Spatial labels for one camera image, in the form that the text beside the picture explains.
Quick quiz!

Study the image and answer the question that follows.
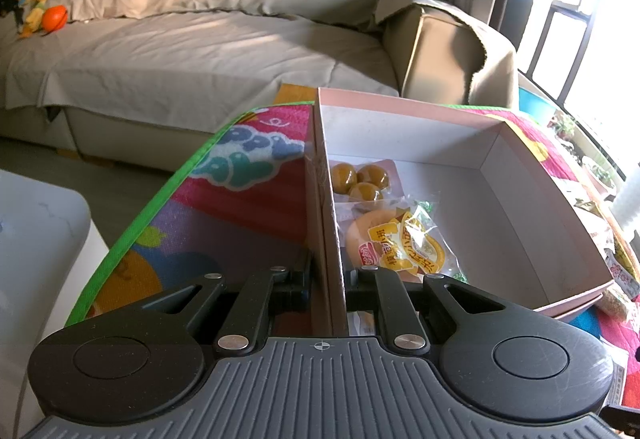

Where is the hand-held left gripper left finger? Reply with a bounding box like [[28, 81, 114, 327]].
[[132, 249, 314, 355]]

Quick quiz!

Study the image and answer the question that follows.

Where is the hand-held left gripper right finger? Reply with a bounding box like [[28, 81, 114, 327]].
[[345, 266, 507, 353]]

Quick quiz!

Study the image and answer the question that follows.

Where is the pink cardboard box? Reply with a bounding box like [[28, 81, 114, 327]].
[[305, 87, 615, 338]]

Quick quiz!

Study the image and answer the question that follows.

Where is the rice cracker packet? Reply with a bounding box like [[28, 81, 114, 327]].
[[600, 286, 637, 322]]

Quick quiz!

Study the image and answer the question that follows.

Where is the round bread packet yellow label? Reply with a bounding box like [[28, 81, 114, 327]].
[[336, 201, 468, 285]]

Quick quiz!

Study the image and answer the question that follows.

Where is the colourful cartoon play mat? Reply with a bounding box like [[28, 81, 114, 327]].
[[62, 101, 640, 415]]

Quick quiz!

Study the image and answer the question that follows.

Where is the yellow round pastries packet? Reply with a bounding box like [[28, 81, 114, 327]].
[[330, 159, 406, 204]]

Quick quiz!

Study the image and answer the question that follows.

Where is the cream sofa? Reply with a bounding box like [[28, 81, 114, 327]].
[[0, 0, 521, 174]]

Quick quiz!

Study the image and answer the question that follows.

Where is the blue bucket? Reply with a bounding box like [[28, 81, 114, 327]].
[[517, 86, 559, 126]]

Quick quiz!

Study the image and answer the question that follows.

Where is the grey sofa bed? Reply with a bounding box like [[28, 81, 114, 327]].
[[0, 0, 519, 112]]

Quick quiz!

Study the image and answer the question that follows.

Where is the small green potted plant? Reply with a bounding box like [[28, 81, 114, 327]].
[[550, 114, 579, 140]]

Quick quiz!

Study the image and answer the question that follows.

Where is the patterned snack packet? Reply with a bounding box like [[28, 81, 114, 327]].
[[602, 239, 640, 300]]

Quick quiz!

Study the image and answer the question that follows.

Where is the pink pot with plant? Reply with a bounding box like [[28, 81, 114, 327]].
[[582, 154, 622, 198]]

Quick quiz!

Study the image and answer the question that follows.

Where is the white plant pot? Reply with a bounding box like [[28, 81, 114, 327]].
[[612, 179, 640, 231]]

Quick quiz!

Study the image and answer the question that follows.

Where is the orange ball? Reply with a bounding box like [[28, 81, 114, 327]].
[[41, 5, 69, 30]]

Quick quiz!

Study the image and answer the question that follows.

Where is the yellow plush toy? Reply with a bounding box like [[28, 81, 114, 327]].
[[10, 0, 57, 38]]

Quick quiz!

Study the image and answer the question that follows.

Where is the black window frame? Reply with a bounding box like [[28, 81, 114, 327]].
[[520, 0, 640, 107]]

